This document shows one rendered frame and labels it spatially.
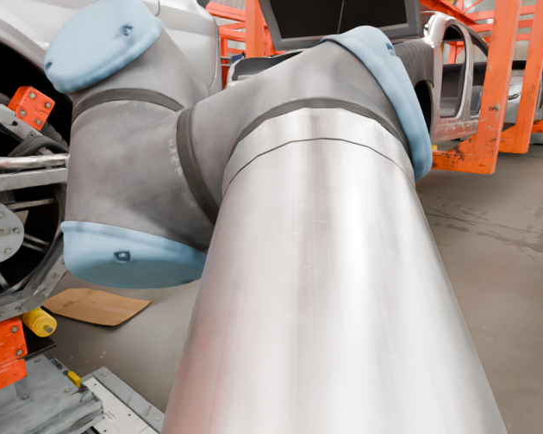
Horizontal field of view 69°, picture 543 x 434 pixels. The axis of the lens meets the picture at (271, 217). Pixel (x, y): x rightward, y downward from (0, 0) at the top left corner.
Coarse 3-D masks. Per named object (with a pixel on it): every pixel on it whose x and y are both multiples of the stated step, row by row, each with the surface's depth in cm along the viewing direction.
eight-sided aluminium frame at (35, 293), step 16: (0, 112) 93; (16, 128) 96; (32, 128) 99; (64, 208) 113; (48, 256) 113; (48, 272) 108; (64, 272) 112; (32, 288) 109; (48, 288) 109; (0, 304) 102; (16, 304) 104; (32, 304) 106; (0, 320) 101
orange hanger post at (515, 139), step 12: (540, 0) 445; (540, 12) 448; (540, 24) 450; (540, 36) 452; (528, 48) 462; (540, 48) 455; (528, 60) 464; (540, 60) 457; (528, 72) 467; (540, 72) 464; (528, 84) 469; (528, 96) 472; (528, 108) 474; (516, 120) 484; (528, 120) 477; (504, 132) 497; (516, 132) 487; (528, 132) 479; (504, 144) 498; (516, 144) 490; (528, 144) 493
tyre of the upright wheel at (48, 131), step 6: (0, 96) 100; (6, 96) 101; (0, 102) 100; (6, 102) 101; (48, 126) 110; (42, 132) 108; (48, 132) 110; (54, 132) 111; (54, 138) 111; (60, 138) 113; (60, 144) 113; (66, 144) 115
